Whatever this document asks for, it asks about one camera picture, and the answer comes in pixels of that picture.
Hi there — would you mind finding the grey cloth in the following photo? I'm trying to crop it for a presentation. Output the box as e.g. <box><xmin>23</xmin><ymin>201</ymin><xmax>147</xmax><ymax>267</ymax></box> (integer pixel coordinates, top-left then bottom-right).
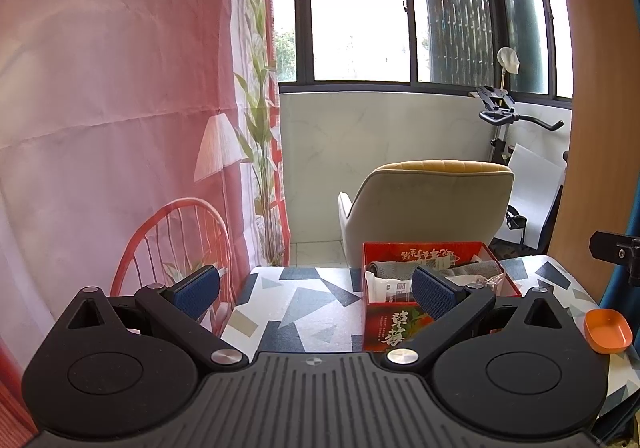
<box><xmin>447</xmin><ymin>259</ymin><xmax>504</xmax><ymax>285</ymax></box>

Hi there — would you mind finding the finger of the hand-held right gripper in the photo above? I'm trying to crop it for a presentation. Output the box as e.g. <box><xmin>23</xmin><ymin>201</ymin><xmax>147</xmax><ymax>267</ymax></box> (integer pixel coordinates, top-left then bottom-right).
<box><xmin>589</xmin><ymin>230</ymin><xmax>640</xmax><ymax>286</ymax></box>

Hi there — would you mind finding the white cap on stand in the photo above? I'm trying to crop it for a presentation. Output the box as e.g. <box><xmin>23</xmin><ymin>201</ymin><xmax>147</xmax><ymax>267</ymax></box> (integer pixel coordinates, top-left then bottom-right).
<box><xmin>497</xmin><ymin>46</ymin><xmax>521</xmax><ymax>91</ymax></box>

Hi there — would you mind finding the clear plastic bag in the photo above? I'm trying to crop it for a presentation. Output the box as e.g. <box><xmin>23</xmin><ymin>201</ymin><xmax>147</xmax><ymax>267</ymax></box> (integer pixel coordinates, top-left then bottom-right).
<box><xmin>467</xmin><ymin>272</ymin><xmax>507</xmax><ymax>297</ymax></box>

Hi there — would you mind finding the grey towel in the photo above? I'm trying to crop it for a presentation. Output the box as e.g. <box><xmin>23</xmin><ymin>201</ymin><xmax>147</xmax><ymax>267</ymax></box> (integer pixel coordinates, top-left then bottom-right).
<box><xmin>366</xmin><ymin>258</ymin><xmax>417</xmax><ymax>279</ymax></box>

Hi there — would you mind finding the geometric patterned tablecloth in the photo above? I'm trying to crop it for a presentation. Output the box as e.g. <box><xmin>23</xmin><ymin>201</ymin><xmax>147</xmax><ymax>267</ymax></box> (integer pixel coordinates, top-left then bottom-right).
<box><xmin>220</xmin><ymin>255</ymin><xmax>633</xmax><ymax>434</ymax></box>

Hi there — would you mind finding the orange plastic dish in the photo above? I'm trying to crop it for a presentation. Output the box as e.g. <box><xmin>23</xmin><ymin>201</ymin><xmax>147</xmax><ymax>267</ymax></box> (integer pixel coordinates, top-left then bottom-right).
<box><xmin>583</xmin><ymin>309</ymin><xmax>632</xmax><ymax>355</ymax></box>

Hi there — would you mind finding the wooden panel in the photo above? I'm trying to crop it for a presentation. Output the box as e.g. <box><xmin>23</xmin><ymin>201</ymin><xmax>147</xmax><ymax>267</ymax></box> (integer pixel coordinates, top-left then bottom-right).
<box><xmin>547</xmin><ymin>0</ymin><xmax>640</xmax><ymax>269</ymax></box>

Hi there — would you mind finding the red printed cardboard box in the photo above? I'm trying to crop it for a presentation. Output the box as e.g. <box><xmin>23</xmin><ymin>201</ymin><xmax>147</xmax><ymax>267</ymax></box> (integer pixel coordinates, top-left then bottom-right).
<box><xmin>361</xmin><ymin>241</ymin><xmax>522</xmax><ymax>354</ymax></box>

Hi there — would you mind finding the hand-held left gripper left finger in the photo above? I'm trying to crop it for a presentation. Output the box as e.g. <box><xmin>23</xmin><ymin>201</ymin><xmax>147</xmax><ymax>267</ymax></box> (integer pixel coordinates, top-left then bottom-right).
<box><xmin>47</xmin><ymin>265</ymin><xmax>249</xmax><ymax>371</ymax></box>

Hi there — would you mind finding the beige armchair with yellow cushion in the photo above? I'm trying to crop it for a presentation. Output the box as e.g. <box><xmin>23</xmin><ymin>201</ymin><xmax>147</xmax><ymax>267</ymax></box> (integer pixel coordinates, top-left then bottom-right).
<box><xmin>338</xmin><ymin>159</ymin><xmax>516</xmax><ymax>269</ymax></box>

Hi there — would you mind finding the white packet with dark label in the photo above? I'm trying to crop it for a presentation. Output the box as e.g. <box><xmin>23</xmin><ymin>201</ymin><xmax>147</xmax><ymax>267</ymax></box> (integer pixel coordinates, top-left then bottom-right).
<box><xmin>366</xmin><ymin>272</ymin><xmax>417</xmax><ymax>305</ymax></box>

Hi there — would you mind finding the pink printed backdrop cloth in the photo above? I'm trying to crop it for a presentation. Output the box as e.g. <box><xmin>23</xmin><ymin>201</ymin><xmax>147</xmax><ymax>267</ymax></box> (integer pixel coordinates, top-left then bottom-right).
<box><xmin>0</xmin><ymin>0</ymin><xmax>291</xmax><ymax>439</ymax></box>

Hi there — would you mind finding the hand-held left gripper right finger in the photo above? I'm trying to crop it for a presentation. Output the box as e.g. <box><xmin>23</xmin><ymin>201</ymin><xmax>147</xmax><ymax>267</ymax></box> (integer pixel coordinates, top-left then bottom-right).
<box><xmin>382</xmin><ymin>265</ymin><xmax>583</xmax><ymax>371</ymax></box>

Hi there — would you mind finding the black framed window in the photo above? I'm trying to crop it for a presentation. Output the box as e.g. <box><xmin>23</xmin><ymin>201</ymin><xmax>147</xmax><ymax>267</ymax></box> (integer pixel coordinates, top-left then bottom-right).
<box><xmin>272</xmin><ymin>0</ymin><xmax>576</xmax><ymax>103</ymax></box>

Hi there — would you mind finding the white board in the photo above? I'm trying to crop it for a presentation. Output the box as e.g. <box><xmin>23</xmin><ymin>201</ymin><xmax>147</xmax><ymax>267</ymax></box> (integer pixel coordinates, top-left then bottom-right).
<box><xmin>505</xmin><ymin>144</ymin><xmax>567</xmax><ymax>249</ymax></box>

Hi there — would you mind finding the black exercise bike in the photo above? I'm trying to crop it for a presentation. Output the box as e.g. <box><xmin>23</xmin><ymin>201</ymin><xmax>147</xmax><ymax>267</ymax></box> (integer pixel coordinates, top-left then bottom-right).
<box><xmin>470</xmin><ymin>85</ymin><xmax>571</xmax><ymax>249</ymax></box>

